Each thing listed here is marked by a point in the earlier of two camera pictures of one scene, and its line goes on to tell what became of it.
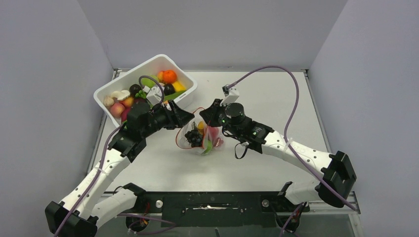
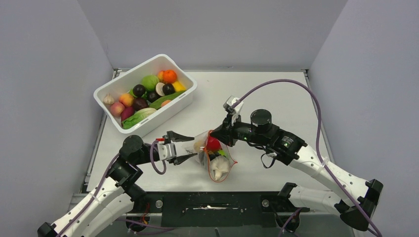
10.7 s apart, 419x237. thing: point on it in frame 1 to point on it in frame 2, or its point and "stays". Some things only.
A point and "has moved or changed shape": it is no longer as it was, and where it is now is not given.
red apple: (213, 132) has moved or changed shape
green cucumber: (173, 96) stays
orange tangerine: (169, 76) stays
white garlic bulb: (108, 101) stays
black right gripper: (210, 114) to (226, 131)
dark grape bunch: (193, 137) to (213, 155)
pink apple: (117, 110) stays
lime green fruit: (209, 145) to (222, 152)
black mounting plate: (217, 209) stays
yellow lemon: (178, 86) stays
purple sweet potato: (126, 111) stays
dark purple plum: (169, 89) stays
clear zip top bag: (198, 136) to (213, 155)
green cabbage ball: (146, 81) stays
